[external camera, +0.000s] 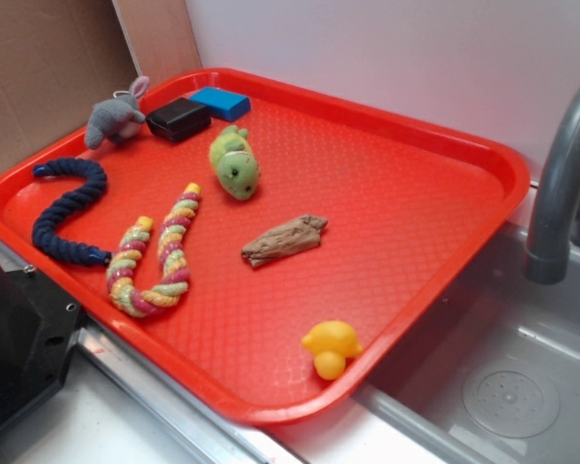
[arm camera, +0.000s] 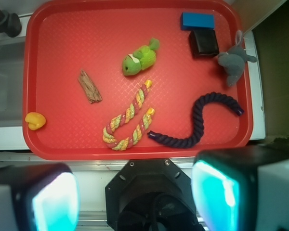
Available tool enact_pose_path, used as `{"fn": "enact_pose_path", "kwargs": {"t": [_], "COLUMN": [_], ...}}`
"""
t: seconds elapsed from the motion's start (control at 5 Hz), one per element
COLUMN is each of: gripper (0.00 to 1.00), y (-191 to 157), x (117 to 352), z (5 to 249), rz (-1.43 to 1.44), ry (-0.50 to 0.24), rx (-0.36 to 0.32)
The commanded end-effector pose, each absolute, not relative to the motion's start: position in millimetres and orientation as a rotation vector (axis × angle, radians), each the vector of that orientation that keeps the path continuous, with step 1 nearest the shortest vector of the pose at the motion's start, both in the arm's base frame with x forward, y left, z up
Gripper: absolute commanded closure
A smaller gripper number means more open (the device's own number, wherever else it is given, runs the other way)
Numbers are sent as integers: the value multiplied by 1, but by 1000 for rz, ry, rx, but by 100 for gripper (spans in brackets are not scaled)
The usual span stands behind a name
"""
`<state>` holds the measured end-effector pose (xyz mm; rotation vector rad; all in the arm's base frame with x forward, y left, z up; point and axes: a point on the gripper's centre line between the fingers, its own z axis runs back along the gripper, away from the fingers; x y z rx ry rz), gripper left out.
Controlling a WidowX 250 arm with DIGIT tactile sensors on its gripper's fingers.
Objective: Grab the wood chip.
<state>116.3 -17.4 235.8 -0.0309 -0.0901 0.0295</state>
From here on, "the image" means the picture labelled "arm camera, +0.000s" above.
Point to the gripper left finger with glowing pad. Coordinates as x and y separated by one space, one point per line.
39 198

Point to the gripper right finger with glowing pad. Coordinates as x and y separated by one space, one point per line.
243 189

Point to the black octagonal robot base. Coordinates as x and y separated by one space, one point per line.
151 195

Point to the brown wood chip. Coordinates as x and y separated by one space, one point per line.
92 93

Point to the yellow rubber duck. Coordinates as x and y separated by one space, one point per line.
35 120

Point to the grey plush mouse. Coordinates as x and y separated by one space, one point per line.
233 61

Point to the red plastic tray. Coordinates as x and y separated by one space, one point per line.
65 36

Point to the clear plastic bin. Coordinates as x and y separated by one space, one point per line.
11 82

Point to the black rectangular block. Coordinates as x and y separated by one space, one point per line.
203 43

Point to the green plush fish toy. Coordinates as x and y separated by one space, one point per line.
141 59

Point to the blue rectangular block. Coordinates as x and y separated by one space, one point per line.
190 21

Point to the black clamp knob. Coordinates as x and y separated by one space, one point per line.
10 24

